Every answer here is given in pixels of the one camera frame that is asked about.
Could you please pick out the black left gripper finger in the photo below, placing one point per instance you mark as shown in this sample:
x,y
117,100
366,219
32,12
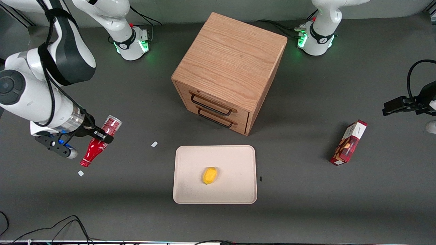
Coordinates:
x,y
398,101
393,108

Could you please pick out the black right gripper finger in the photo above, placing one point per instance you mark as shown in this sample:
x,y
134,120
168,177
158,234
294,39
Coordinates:
x,y
104,136

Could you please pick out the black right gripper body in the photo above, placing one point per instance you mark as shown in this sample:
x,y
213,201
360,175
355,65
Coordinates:
x,y
87,130

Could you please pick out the red coke bottle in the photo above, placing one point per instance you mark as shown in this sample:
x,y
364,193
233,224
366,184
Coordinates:
x,y
91,153

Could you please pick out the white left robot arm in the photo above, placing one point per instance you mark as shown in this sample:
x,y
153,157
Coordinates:
x,y
322,44

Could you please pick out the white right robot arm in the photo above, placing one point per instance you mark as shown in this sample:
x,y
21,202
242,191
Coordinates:
x,y
30,102

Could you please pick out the beige plastic tray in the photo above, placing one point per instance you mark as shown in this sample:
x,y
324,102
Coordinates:
x,y
235,170

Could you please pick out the red cookie box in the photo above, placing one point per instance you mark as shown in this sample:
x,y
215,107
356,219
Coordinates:
x,y
348,144

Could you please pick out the wooden drawer front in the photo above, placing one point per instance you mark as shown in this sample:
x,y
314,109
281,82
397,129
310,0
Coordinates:
x,y
242,127
184,90

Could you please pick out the yellow lemon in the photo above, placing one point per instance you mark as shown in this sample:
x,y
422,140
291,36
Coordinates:
x,y
209,175

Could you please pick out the wooden drawer cabinet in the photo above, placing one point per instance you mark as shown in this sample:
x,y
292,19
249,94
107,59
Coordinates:
x,y
231,61

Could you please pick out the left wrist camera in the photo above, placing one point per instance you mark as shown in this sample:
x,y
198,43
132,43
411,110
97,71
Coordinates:
x,y
432,127

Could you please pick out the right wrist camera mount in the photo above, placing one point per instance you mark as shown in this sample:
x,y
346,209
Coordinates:
x,y
54,144

